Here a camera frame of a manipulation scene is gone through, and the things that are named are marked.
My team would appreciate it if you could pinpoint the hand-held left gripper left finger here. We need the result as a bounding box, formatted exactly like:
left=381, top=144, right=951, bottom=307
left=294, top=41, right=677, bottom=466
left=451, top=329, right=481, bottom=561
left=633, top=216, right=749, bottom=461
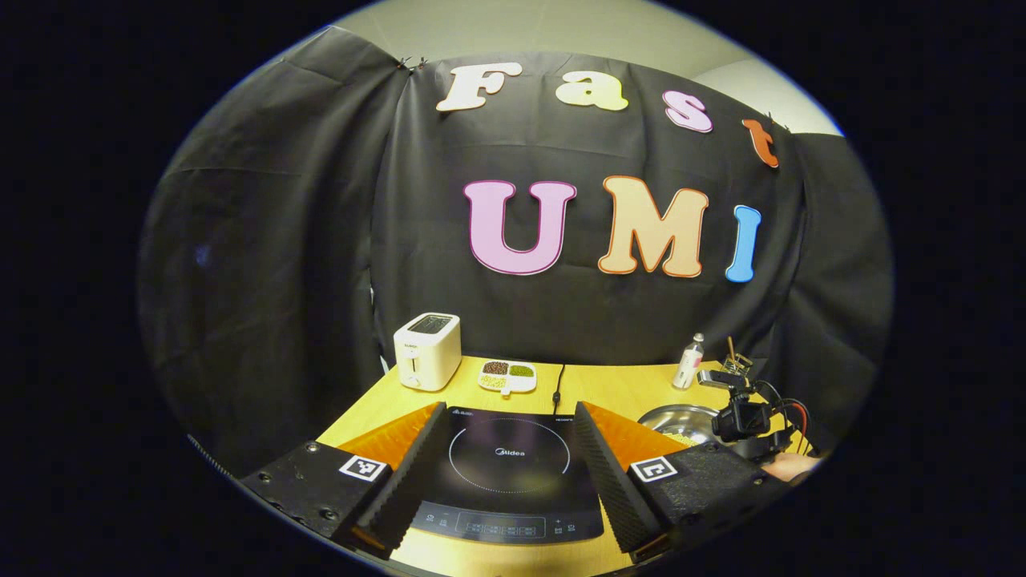
left=238, top=401, right=447, bottom=560

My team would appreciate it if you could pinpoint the clear plastic bottle pink label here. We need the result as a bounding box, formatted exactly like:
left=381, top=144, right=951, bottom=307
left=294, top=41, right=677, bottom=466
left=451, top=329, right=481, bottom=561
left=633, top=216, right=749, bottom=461
left=672, top=333, right=706, bottom=390

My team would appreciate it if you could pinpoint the white toaster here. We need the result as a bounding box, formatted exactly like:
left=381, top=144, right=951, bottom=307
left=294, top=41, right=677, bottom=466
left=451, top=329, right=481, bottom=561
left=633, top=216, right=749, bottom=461
left=393, top=312, right=463, bottom=393

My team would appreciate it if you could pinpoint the black backdrop cloth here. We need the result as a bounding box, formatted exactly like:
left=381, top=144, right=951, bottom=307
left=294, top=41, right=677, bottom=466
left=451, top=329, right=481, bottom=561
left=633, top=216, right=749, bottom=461
left=136, top=24, right=895, bottom=482

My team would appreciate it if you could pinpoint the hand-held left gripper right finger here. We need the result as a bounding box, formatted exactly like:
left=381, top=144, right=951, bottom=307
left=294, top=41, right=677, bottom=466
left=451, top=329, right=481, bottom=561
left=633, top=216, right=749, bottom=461
left=574, top=401, right=790, bottom=564

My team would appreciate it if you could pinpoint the black induction cooktop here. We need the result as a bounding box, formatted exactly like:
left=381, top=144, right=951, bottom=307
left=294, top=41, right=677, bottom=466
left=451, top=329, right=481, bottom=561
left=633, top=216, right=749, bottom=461
left=409, top=406, right=604, bottom=546

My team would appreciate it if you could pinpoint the steel pot with black handles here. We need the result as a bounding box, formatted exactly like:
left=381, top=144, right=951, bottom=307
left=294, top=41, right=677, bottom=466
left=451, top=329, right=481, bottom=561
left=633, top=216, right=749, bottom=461
left=637, top=404, right=722, bottom=448

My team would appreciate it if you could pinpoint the white divided plate with beans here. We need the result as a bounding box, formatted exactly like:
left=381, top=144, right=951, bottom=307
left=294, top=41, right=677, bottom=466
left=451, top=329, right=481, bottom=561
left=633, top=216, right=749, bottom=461
left=478, top=360, right=538, bottom=397

